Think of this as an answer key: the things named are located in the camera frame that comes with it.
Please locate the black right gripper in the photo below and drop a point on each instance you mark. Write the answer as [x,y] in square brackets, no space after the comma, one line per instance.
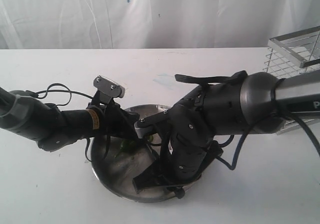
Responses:
[178,165]

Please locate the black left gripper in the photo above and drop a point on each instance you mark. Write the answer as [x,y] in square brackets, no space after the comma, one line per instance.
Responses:
[109,119]

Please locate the green chili pepper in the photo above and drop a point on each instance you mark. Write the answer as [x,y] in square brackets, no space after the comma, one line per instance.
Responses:
[127,146]

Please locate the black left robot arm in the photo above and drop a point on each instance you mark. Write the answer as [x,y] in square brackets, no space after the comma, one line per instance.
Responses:
[52,129]

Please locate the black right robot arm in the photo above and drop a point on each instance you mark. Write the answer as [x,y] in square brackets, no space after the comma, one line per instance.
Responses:
[241,104]

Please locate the round steel plate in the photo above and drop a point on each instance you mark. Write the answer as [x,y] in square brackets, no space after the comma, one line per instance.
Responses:
[116,174]

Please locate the white backdrop curtain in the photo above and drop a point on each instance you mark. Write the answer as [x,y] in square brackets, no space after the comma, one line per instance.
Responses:
[133,24]

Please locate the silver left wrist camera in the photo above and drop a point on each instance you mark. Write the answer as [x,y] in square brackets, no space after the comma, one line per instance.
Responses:
[108,88]

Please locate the wire metal utensil rack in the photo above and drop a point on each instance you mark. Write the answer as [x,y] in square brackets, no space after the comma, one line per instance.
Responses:
[294,57]

